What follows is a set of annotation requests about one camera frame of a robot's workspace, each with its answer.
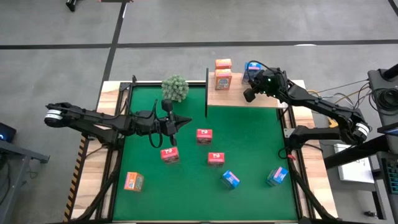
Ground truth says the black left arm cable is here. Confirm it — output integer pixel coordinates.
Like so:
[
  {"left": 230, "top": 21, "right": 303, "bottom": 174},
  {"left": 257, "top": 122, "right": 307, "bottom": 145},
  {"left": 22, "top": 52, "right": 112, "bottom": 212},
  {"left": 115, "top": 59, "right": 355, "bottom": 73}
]
[{"left": 147, "top": 98, "right": 165, "bottom": 149}]

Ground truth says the black equipment stand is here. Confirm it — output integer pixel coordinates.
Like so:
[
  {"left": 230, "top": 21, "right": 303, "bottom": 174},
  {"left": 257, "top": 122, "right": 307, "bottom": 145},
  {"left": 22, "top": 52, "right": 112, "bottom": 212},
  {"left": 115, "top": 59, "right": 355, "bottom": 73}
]
[{"left": 366, "top": 63, "right": 398, "bottom": 125}]

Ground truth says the black keyboard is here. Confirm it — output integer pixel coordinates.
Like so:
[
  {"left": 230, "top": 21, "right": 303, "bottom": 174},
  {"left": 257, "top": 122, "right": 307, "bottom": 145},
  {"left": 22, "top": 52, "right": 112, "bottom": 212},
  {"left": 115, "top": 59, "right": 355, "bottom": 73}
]
[{"left": 381, "top": 157, "right": 398, "bottom": 195}]

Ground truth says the black cable coil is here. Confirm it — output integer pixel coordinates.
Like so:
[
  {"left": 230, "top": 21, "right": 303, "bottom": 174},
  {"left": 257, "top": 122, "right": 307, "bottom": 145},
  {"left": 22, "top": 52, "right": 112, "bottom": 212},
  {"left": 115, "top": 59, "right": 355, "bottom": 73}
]
[{"left": 369, "top": 86, "right": 398, "bottom": 113}]

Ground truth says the grey metal desk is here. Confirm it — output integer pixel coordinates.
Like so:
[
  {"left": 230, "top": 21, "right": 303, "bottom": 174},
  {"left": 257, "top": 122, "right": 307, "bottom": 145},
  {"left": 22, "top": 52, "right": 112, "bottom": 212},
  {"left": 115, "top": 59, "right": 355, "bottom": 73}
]
[{"left": 0, "top": 139, "right": 50, "bottom": 224}]

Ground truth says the orange Mini Wheats cereal box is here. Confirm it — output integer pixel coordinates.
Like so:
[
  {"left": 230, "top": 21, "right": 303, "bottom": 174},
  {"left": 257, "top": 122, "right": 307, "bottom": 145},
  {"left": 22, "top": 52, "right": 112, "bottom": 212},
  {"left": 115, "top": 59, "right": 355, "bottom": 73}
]
[
  {"left": 214, "top": 58, "right": 233, "bottom": 70},
  {"left": 214, "top": 68, "right": 233, "bottom": 91},
  {"left": 123, "top": 171, "right": 145, "bottom": 192}
]

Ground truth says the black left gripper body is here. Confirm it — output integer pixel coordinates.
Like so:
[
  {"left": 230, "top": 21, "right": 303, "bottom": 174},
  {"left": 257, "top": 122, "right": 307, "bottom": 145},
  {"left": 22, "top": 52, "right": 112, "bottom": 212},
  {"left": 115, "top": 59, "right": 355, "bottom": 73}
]
[{"left": 155, "top": 99, "right": 178, "bottom": 147}]

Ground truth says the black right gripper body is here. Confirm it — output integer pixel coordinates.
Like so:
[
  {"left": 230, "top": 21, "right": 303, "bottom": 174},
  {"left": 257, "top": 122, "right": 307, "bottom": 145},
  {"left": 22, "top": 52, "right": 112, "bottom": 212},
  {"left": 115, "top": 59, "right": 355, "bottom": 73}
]
[{"left": 243, "top": 68, "right": 289, "bottom": 103}]

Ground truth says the dark tablet screen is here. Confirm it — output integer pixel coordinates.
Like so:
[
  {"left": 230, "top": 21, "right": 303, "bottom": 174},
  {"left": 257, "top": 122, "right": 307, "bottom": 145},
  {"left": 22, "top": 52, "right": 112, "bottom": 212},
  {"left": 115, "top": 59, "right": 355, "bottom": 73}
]
[{"left": 377, "top": 122, "right": 398, "bottom": 138}]

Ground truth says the green table mat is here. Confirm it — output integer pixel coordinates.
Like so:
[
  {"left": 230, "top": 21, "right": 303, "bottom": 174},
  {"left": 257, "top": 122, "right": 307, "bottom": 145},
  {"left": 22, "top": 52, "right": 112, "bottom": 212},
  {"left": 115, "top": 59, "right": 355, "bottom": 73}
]
[{"left": 112, "top": 85, "right": 299, "bottom": 222}]

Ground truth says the black stand beam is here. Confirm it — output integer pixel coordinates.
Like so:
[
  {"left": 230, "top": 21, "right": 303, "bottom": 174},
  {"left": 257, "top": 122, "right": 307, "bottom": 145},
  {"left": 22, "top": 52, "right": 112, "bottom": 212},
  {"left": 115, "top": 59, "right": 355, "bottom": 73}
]
[{"left": 323, "top": 135, "right": 398, "bottom": 170}]

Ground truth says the red Froot Loops cereal box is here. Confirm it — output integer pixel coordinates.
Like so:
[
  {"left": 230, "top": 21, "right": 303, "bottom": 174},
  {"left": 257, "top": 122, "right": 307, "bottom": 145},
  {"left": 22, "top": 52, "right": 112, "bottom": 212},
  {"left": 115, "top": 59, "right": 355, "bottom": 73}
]
[
  {"left": 207, "top": 152, "right": 225, "bottom": 167},
  {"left": 195, "top": 128, "right": 213, "bottom": 146},
  {"left": 160, "top": 146, "right": 181, "bottom": 164}
]

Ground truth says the blue Rice Krispies cereal box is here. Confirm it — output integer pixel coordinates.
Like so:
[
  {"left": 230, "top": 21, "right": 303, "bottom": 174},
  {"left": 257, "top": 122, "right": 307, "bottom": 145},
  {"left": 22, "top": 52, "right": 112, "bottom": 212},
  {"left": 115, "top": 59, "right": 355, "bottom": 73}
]
[
  {"left": 242, "top": 61, "right": 262, "bottom": 85},
  {"left": 266, "top": 166, "right": 289, "bottom": 187},
  {"left": 221, "top": 170, "right": 241, "bottom": 190}
]

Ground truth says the white paper sheet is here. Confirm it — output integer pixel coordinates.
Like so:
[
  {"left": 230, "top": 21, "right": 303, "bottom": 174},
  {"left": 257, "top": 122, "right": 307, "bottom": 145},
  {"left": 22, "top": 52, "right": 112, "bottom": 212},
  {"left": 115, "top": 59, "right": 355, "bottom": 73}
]
[{"left": 333, "top": 142, "right": 376, "bottom": 184}]

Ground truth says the wooden shelf board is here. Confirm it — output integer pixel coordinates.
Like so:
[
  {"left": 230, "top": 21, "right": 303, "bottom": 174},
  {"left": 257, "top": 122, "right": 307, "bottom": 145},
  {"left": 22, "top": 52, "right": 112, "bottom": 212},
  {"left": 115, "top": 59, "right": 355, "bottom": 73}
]
[{"left": 206, "top": 72, "right": 289, "bottom": 110}]

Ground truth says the black table frame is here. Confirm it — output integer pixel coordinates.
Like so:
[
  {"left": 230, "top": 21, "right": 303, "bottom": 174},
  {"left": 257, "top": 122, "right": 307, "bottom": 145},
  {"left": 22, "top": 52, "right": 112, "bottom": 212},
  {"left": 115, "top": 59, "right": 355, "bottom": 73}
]
[{"left": 70, "top": 74, "right": 338, "bottom": 224}]

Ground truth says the green plant in white pot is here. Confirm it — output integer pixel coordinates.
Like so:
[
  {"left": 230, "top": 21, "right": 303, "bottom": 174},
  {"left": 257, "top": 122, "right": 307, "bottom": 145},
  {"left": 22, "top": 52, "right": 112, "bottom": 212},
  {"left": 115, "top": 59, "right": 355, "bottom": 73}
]
[{"left": 160, "top": 74, "right": 190, "bottom": 103}]

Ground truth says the yellow black hazard strip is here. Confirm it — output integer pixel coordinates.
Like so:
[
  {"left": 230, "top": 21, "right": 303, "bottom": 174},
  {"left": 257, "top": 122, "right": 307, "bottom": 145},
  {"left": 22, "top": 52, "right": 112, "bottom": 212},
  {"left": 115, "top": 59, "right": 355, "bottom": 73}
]
[{"left": 63, "top": 116, "right": 91, "bottom": 222}]

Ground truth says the black device with blue light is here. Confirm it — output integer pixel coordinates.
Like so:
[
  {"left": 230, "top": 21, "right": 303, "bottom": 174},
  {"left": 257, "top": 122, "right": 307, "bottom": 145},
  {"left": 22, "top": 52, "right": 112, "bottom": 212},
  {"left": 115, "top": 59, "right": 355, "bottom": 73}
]
[{"left": 0, "top": 122, "right": 17, "bottom": 143}]

